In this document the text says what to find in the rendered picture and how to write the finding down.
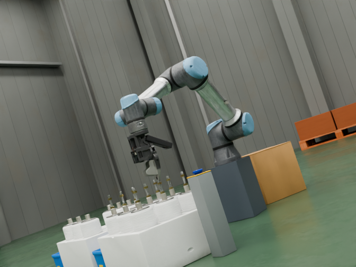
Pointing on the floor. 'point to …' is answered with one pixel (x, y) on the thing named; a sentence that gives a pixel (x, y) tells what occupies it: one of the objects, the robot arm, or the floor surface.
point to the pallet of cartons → (327, 126)
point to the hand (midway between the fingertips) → (159, 178)
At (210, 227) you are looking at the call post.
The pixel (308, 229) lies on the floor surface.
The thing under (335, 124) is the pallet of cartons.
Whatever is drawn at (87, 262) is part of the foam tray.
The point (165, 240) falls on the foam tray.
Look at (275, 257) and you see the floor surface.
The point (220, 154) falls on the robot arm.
